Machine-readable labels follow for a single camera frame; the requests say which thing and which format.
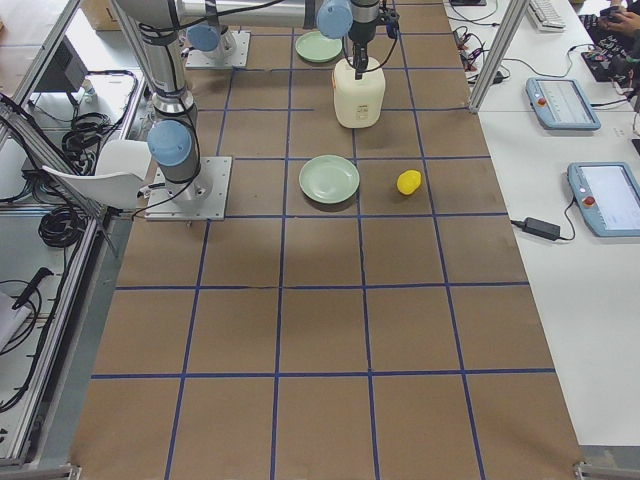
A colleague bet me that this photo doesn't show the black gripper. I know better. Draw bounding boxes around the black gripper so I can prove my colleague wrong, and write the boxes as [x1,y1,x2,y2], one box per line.
[348,0,380,80]

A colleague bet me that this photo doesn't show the cream and orange rice cooker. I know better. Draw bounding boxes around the cream and orange rice cooker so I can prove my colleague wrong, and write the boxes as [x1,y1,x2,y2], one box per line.
[332,57,386,129]

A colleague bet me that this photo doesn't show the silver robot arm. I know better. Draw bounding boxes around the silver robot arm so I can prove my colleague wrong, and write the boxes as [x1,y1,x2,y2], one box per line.
[116,1,389,207]
[186,24,346,69]

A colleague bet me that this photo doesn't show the far light green plate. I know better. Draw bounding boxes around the far light green plate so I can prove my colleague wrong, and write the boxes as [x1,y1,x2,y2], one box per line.
[295,31,342,63]

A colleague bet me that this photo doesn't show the light green plate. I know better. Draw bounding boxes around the light green plate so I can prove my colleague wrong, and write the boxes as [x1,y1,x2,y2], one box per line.
[299,155,360,204]
[295,31,342,63]

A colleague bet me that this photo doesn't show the near light green plate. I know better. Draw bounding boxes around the near light green plate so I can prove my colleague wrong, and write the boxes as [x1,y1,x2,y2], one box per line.
[299,155,360,204]

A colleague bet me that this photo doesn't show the yellow lemon toy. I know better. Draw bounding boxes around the yellow lemon toy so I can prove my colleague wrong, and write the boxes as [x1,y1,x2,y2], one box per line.
[396,169,422,196]

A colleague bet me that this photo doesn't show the upper blue teach pendant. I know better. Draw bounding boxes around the upper blue teach pendant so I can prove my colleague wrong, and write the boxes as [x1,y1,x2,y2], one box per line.
[525,77,601,131]

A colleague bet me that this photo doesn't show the blue teach pendant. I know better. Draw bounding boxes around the blue teach pendant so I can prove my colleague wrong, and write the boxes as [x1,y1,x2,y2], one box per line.
[567,162,639,237]
[525,77,601,131]

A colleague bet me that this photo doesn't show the black power adapter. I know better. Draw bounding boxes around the black power adapter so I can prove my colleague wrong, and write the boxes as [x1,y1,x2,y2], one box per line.
[522,217,561,241]

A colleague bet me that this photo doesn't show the brown paper table mat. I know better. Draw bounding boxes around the brown paper table mat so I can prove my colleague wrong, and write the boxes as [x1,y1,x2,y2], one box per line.
[70,1,581,479]

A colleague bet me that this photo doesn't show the white plastic chair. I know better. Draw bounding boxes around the white plastic chair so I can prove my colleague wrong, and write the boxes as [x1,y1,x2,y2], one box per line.
[43,140,152,210]

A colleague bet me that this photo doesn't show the lower blue teach pendant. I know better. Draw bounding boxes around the lower blue teach pendant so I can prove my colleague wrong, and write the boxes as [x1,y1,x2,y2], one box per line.
[567,162,639,237]

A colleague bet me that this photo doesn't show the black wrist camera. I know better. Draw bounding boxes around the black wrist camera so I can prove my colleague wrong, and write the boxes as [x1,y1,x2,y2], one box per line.
[381,9,400,40]

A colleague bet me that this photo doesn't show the aluminium frame post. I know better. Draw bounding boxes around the aluminium frame post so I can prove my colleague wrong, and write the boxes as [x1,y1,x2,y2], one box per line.
[468,0,529,113]

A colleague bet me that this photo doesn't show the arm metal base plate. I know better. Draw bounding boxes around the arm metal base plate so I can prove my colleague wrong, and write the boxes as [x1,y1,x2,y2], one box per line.
[144,156,232,221]
[185,30,251,70]

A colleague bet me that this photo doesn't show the black cable bundle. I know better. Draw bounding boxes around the black cable bundle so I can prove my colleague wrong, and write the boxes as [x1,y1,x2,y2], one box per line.
[38,204,96,249]

